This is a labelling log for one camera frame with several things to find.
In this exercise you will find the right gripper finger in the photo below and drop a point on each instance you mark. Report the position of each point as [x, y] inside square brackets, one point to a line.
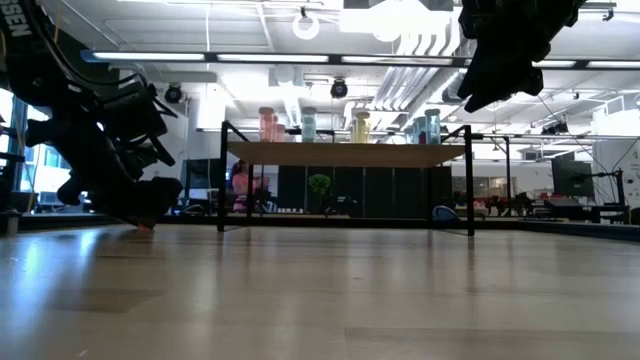
[492, 95]
[477, 77]

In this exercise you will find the blue bottle with white pills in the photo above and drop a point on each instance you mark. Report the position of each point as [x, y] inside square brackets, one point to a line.
[432, 127]

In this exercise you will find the blue medicine bottle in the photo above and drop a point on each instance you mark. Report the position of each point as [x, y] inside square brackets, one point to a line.
[409, 135]

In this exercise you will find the small clear vial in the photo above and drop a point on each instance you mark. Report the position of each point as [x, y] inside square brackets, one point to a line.
[309, 125]

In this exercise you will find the black computer monitor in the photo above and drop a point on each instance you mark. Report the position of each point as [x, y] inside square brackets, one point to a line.
[570, 177]
[202, 175]

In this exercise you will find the person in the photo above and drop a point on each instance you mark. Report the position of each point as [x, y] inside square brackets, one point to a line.
[240, 187]

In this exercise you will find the black ceiling spotlight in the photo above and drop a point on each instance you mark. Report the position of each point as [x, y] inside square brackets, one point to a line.
[173, 94]
[339, 89]

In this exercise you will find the blue rounded object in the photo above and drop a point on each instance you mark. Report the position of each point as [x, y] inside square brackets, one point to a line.
[444, 214]

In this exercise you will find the long ceiling light bar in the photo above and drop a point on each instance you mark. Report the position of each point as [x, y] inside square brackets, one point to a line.
[150, 56]

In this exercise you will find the black cabinet row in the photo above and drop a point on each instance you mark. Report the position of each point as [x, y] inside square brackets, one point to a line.
[385, 192]

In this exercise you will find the small green tree plant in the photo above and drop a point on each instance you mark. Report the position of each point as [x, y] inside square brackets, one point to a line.
[320, 184]

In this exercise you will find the silver ventilation duct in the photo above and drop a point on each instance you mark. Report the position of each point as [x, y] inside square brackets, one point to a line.
[450, 92]

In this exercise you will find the wooden shelf black frame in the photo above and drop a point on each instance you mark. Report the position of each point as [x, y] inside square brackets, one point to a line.
[325, 155]

